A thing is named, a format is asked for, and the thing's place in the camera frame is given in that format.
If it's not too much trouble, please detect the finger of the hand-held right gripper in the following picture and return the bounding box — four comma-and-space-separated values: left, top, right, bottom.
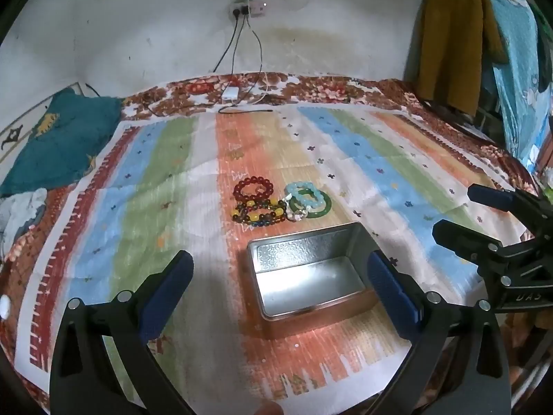
468, 184, 553, 235
432, 219, 542, 269

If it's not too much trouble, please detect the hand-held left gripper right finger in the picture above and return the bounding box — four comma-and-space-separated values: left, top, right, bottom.
367, 250, 513, 415

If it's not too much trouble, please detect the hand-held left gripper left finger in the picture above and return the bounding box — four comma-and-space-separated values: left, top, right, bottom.
49, 249, 195, 415

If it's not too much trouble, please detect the rectangular metal tin box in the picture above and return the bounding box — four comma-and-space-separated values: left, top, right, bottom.
246, 221, 387, 340

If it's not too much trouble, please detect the green jade bangle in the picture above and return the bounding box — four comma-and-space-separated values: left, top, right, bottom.
288, 190, 334, 218

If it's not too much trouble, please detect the brown and yellow bead bracelet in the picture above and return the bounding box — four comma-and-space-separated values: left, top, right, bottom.
230, 199, 287, 223

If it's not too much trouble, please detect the multicolour bead bracelet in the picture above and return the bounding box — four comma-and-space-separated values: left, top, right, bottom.
237, 210, 288, 228

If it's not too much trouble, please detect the white bead bracelet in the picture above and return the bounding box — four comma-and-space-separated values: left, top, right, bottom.
280, 198, 310, 222

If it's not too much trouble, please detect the red bead bracelet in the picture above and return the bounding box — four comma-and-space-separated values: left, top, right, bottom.
233, 175, 275, 203

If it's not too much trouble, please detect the light blue bead bracelet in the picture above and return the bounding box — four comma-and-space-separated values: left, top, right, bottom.
284, 181, 325, 211

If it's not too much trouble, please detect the striped colourful mat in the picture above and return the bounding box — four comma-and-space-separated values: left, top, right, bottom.
15, 103, 533, 415

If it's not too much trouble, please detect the light blue printed cloth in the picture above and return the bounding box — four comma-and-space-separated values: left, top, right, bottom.
473, 0, 553, 163

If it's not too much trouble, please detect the mustard yellow garment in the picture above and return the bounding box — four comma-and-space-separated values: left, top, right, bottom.
414, 0, 505, 118

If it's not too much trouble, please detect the white grey crumpled cloth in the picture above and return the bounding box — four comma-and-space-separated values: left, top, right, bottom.
0, 187, 49, 261

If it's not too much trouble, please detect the teal patterned cloth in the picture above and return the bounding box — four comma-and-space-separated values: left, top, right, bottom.
0, 87, 124, 198

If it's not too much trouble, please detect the black cable with plug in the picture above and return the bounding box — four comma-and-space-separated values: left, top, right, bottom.
217, 104, 275, 116

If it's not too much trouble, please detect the white charger with cables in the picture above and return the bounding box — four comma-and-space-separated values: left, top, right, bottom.
235, 73, 281, 105

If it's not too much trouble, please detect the black hanging cable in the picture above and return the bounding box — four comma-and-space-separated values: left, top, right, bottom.
242, 14, 264, 96
213, 13, 242, 73

